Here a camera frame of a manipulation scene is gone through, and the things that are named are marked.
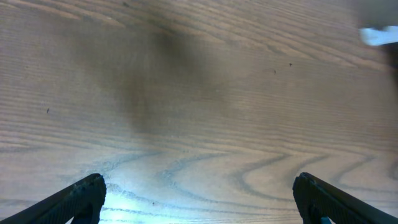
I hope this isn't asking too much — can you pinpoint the white t-shirt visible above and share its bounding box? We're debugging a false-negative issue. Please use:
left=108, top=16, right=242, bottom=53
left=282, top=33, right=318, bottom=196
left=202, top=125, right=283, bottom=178
left=359, top=26, right=398, bottom=46

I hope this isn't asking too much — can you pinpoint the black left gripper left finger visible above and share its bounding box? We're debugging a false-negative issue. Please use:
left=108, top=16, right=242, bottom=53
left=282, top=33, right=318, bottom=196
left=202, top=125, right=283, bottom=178
left=1, top=173, right=106, bottom=224

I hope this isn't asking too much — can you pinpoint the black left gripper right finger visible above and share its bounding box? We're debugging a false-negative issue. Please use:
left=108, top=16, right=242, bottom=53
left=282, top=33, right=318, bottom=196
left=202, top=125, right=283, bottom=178
left=292, top=172, right=397, bottom=224

